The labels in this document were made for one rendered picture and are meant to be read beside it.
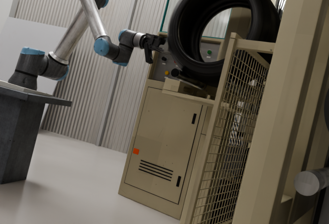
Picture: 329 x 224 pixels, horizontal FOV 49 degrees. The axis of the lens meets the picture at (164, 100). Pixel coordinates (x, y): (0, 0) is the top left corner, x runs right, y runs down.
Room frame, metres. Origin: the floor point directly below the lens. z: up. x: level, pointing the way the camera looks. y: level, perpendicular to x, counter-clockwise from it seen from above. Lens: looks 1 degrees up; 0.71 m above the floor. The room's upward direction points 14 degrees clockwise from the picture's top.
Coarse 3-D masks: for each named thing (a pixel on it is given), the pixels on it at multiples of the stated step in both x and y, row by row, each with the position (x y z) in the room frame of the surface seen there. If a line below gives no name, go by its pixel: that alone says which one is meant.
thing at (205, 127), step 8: (232, 8) 2.09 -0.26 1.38; (240, 8) 2.06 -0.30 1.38; (232, 16) 2.08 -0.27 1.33; (240, 16) 2.05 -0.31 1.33; (248, 16) 2.03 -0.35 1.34; (232, 24) 2.07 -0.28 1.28; (240, 24) 2.05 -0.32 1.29; (248, 24) 2.02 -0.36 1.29; (240, 32) 2.04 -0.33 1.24; (224, 40) 2.09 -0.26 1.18; (224, 48) 2.08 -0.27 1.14; (224, 56) 2.07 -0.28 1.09; (208, 112) 2.08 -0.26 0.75; (224, 112) 2.03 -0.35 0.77; (208, 120) 2.07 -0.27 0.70; (224, 120) 2.02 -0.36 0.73; (232, 120) 2.11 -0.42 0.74; (216, 136) 2.04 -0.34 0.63; (200, 144) 2.08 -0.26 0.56; (224, 144) 2.08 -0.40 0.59; (200, 152) 2.07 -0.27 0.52; (216, 152) 2.02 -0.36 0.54; (224, 152) 2.11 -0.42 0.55; (216, 160) 2.03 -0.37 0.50; (208, 168) 2.04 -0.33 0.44; (192, 176) 2.08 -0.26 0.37; (216, 176) 2.08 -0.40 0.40; (192, 184) 2.07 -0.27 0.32; (208, 184) 2.03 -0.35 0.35; (216, 184) 2.11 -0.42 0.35; (208, 192) 2.03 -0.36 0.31; (200, 200) 2.04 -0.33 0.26; (208, 200) 2.05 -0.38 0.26; (184, 208) 2.08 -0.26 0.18; (208, 208) 2.07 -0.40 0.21; (184, 216) 2.08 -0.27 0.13; (200, 216) 2.03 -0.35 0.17
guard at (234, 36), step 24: (216, 96) 1.13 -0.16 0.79; (240, 96) 1.30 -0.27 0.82; (216, 120) 1.14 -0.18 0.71; (216, 144) 1.20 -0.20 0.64; (216, 168) 1.25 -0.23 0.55; (240, 168) 1.48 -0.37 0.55; (192, 192) 1.13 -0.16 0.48; (216, 192) 1.30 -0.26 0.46; (192, 216) 1.13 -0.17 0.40; (216, 216) 1.35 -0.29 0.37
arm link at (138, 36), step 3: (138, 33) 2.05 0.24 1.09; (141, 33) 2.05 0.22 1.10; (135, 36) 2.04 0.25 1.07; (138, 36) 2.03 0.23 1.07; (141, 36) 2.03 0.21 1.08; (135, 39) 2.04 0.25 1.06; (138, 39) 2.03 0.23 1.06; (135, 42) 2.04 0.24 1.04; (138, 42) 2.03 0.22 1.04; (135, 45) 2.06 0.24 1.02; (138, 45) 2.04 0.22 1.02; (141, 48) 2.06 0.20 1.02
